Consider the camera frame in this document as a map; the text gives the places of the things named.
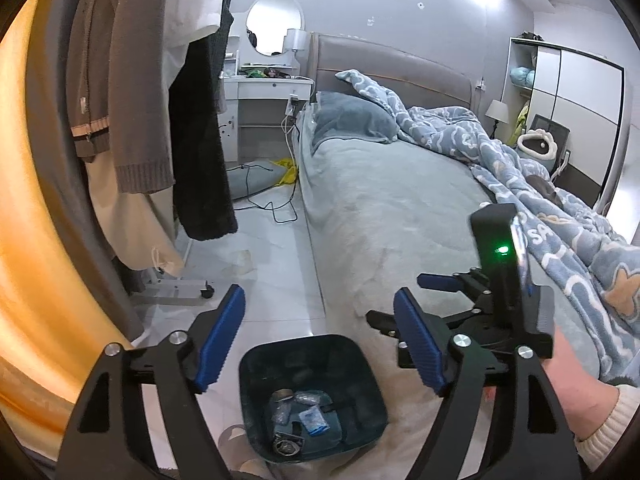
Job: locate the person's right forearm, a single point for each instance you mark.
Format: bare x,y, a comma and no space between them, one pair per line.
580,390

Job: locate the clear tape roll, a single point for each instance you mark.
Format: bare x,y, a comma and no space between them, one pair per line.
287,446

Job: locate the wall socket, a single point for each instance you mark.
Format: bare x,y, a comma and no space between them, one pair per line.
482,85

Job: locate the blue printed fleece blanket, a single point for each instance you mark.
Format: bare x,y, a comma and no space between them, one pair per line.
550,220

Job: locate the white power strip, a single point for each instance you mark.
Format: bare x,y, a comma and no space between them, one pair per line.
294,102

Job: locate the white vanity lamp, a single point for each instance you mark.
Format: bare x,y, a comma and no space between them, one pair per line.
295,40

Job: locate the grey padded headboard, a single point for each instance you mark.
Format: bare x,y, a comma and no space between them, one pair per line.
400,67

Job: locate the yellow cloth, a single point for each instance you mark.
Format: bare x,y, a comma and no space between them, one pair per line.
288,172

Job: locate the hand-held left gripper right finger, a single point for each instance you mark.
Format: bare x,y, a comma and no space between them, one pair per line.
420,345

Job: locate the white clothes rack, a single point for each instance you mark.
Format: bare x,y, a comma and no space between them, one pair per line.
175,290

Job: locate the green packet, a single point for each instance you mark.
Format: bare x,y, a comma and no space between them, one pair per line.
257,73

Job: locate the white garment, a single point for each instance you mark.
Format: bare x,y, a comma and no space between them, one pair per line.
192,0

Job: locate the green plush toy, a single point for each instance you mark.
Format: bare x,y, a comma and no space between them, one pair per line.
522,120

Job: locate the bed with grey sheet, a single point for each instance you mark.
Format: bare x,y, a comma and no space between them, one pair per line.
390,210

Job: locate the dark teal waste bin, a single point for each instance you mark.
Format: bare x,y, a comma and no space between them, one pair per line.
350,375

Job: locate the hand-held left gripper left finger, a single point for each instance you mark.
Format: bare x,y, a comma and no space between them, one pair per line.
222,340

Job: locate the brown knitted cardigan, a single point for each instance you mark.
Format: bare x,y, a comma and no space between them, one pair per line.
120,85

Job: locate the beige coat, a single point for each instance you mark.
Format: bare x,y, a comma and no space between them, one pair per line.
137,230

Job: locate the bedside lamp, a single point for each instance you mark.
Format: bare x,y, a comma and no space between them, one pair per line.
497,110

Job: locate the grey floor cushion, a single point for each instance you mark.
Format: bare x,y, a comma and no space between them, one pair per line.
255,180

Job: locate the clear plastic wrapper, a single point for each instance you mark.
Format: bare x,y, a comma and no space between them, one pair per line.
307,397

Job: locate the blue tissue packet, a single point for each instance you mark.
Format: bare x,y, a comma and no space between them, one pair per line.
312,420

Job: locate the black chair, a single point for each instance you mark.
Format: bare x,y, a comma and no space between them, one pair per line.
552,127

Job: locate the white wardrobe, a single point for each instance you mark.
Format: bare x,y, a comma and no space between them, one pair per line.
565,90

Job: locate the dark grey cushion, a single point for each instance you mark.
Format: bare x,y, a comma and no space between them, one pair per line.
542,187

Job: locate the white vanity table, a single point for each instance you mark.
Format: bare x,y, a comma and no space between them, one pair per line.
255,110

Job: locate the round vanity mirror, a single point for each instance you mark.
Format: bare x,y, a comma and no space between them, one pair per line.
274,22

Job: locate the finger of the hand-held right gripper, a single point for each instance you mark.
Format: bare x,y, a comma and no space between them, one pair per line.
440,282
382,321

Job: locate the grey-blue pillow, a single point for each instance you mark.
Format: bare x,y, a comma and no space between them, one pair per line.
350,120

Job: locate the yellow curtain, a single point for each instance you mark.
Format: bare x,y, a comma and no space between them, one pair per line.
35,240

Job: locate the black coat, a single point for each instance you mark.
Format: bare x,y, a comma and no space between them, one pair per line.
200,150

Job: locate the blue plush toy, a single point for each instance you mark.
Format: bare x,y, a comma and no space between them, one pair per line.
522,76

